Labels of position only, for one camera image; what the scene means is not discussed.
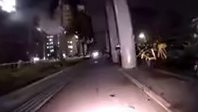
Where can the pale concrete pillar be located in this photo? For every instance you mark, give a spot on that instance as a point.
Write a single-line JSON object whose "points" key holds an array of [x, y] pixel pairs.
{"points": [[112, 34], [124, 30]]}

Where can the street lamp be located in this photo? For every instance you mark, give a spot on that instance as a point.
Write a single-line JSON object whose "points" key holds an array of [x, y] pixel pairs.
{"points": [[141, 36]]}

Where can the vehicle with headlight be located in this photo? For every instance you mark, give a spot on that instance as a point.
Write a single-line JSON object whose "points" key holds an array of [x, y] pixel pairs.
{"points": [[95, 54]]}

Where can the grass verge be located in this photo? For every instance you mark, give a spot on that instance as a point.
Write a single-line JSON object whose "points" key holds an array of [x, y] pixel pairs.
{"points": [[18, 76]]}

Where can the yellow bicycles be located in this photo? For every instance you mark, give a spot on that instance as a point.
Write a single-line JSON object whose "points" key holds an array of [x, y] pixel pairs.
{"points": [[152, 53]]}

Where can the dark asphalt path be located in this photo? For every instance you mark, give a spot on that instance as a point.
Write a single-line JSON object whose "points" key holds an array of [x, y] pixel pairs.
{"points": [[96, 92]]}

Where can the group of tall buildings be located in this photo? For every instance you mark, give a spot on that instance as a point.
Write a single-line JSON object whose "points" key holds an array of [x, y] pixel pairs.
{"points": [[68, 34]]}

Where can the ribbed tactile paving strip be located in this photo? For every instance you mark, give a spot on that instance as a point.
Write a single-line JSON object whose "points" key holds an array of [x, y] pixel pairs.
{"points": [[27, 105]]}

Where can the pale kerb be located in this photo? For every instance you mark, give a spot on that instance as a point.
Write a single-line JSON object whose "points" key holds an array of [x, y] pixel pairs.
{"points": [[149, 92]]}

